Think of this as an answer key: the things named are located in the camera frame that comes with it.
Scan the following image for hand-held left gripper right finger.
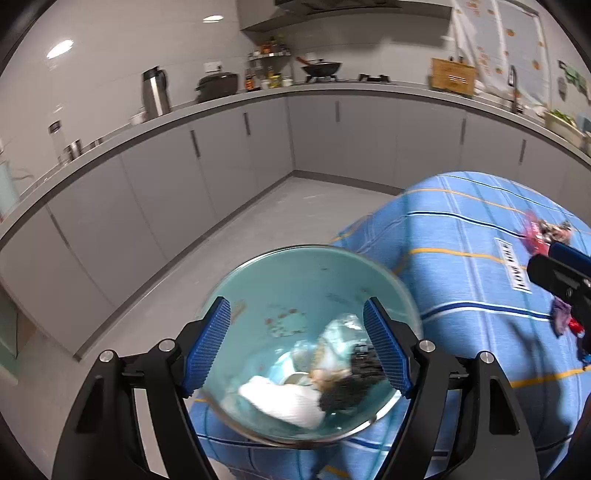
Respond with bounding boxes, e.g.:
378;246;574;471
362;296;541;480

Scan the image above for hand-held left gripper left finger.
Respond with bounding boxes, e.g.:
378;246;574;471
51;295;232;480

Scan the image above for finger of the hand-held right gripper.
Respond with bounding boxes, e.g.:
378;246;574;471
527;254;591;324
549;242;591;273

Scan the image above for purple wrapper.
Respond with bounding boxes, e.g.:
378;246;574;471
551;298;574;334

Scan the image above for pink plastic film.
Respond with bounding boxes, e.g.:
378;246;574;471
522;211;573;254

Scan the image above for black cord bundle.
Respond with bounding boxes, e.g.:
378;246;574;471
318;344;384;411

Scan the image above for teal waste bin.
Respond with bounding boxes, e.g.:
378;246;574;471
187;244;424;450

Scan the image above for white paper cup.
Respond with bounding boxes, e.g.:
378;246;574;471
238;376;326;428

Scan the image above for blue plaid tablecloth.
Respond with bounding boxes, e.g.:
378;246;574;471
187;172;591;480

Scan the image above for cream basin with greens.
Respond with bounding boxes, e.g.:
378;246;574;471
544;108;586;148

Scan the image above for black faucet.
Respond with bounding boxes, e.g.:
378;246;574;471
507;65;525;114

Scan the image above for wooden cutting board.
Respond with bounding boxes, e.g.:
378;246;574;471
429;58;476;96

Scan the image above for grey kitchen base cabinets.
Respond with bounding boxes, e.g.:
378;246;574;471
0;78;591;365

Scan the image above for orange print white curtain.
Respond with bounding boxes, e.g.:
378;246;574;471
450;0;552;109

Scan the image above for clear jar with black lid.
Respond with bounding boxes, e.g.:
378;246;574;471
47;120;68;164

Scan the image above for steel thermos jug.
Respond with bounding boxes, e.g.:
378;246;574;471
141;67;172;118

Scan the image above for black rice cooker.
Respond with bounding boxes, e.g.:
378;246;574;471
195;71;239;103

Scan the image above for mint electric kettle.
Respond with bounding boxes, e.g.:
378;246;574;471
0;141;21;217

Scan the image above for gas stove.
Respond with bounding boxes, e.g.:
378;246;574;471
305;73;392;85

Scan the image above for corner spice rack with bottles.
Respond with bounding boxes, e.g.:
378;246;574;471
244;37;294;90

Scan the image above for black wok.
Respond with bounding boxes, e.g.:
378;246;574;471
297;56;344;78

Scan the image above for grey upper cabinets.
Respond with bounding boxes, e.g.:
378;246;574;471
238;0;453;32

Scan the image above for black range hood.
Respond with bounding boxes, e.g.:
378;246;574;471
276;0;402;14

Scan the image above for green wall hook rack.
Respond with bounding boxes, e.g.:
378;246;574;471
556;60;591;100

